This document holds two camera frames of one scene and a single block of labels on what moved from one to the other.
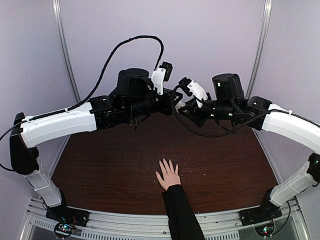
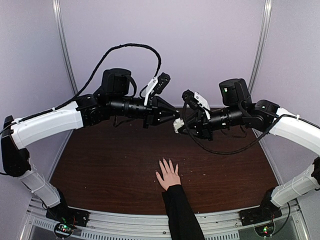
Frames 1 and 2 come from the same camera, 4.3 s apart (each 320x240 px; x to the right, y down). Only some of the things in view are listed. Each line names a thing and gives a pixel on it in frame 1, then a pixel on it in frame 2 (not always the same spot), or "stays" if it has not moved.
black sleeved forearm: x=183 y=224 stays
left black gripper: x=168 y=106 -> x=155 y=106
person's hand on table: x=171 y=177 stays
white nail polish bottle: x=179 y=105 -> x=177 y=124
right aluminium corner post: x=267 y=16 stays
